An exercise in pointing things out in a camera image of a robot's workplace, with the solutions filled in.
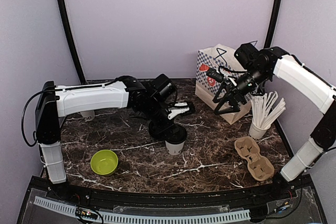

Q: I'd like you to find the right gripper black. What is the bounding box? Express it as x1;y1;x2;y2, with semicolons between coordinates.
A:
213;66;270;114

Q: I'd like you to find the white paper coffee cup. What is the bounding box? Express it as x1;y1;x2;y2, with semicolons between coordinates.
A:
165;141;184;156

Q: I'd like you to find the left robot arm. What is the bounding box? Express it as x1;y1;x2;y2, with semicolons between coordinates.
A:
33;74;186;201

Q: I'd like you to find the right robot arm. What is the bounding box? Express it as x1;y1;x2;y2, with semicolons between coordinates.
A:
213;43;335;200

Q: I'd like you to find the patterned paper takeout bag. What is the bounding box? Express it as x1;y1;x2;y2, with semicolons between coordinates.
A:
195;44;244;109

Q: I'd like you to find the stack of black lids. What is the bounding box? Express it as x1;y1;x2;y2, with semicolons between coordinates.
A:
148;121;162;140

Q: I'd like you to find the bundle of white wrapped straws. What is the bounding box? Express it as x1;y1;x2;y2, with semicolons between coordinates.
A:
251;91;286;130

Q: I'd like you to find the stack of white paper cups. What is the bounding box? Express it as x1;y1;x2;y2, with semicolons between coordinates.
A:
80;110;95;122

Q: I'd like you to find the green bowl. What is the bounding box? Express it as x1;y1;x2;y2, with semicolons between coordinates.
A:
90;150;119;176

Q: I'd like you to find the brown cardboard cup carrier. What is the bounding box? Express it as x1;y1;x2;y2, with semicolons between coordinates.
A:
234;136;275;182

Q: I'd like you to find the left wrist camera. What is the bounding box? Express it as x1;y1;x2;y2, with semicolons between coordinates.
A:
152;73;177;99

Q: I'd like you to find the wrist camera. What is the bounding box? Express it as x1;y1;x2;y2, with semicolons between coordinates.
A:
152;73;177;99
234;42;259;70

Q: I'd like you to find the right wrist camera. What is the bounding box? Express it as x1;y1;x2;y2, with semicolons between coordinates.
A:
234;42;259;70

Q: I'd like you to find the black front rail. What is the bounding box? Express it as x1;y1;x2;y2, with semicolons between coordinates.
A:
28;175;311;214

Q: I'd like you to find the white slotted cable duct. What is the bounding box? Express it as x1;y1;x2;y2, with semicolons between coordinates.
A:
33;196;250;223

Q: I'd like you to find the right black corner post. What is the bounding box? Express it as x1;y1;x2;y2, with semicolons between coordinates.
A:
264;0;281;48

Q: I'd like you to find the black corner post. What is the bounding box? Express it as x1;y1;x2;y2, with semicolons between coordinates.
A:
264;0;281;48
57;0;86;84

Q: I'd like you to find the left black corner post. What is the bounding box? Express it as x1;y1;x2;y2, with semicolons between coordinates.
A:
57;0;86;84

